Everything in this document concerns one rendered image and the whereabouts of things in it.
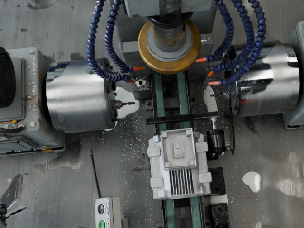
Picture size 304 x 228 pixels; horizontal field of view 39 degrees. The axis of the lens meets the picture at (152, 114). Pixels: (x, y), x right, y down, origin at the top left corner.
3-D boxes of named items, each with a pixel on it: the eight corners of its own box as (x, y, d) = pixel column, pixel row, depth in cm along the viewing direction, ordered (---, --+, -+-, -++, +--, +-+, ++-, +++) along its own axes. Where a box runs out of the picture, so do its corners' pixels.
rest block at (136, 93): (133, 86, 174) (130, 76, 162) (150, 84, 174) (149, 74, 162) (134, 100, 172) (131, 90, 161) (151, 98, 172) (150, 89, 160)
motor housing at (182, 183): (149, 145, 155) (146, 134, 137) (201, 140, 154) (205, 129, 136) (154, 201, 150) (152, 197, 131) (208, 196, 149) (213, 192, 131)
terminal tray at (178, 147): (159, 135, 140) (159, 130, 133) (192, 132, 140) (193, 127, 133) (163, 172, 137) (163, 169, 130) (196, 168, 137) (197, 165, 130)
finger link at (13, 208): (30, 199, 139) (8, 212, 131) (24, 209, 142) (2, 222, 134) (24, 192, 139) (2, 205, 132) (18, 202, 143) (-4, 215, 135)
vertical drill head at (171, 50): (139, 36, 137) (121, -62, 90) (195, 31, 136) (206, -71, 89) (144, 90, 132) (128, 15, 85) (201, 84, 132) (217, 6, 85)
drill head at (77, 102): (30, 80, 164) (5, 54, 140) (123, 71, 163) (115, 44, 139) (30, 143, 158) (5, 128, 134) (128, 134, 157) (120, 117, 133)
